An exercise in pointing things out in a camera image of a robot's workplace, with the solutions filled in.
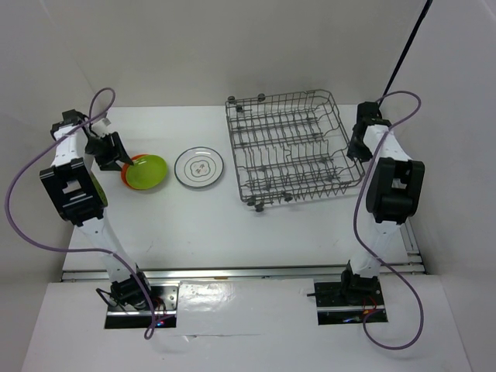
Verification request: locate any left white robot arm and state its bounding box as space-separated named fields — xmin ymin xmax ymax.
xmin=40 ymin=109 xmax=153 ymax=310

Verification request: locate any orange plate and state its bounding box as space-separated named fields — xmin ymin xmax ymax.
xmin=120 ymin=153 xmax=164 ymax=192

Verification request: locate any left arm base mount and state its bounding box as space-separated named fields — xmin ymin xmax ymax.
xmin=96 ymin=283 xmax=179 ymax=329

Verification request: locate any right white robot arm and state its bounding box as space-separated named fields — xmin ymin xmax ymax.
xmin=338 ymin=102 xmax=425 ymax=305

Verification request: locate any aluminium rail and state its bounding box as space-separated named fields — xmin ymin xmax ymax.
xmin=61 ymin=263 xmax=425 ymax=282

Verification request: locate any green plate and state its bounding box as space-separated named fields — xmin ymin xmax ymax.
xmin=125 ymin=154 xmax=169 ymax=190

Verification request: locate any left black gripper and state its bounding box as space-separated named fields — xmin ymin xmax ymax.
xmin=83 ymin=131 xmax=133 ymax=172

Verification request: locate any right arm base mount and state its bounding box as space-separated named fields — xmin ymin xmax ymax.
xmin=306 ymin=281 xmax=388 ymax=326

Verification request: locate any grey wire dish rack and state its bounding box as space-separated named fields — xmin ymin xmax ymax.
xmin=225 ymin=89 xmax=365 ymax=212

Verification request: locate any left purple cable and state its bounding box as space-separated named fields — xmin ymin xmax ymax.
xmin=3 ymin=88 xmax=175 ymax=340

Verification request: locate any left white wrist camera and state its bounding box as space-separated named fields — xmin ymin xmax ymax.
xmin=91 ymin=117 xmax=111 ymax=137

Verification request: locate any black corner pole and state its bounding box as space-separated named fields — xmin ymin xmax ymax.
xmin=382 ymin=0 xmax=433 ymax=95

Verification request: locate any white plate with grey rings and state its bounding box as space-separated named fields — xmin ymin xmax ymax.
xmin=174 ymin=146 xmax=225 ymax=190

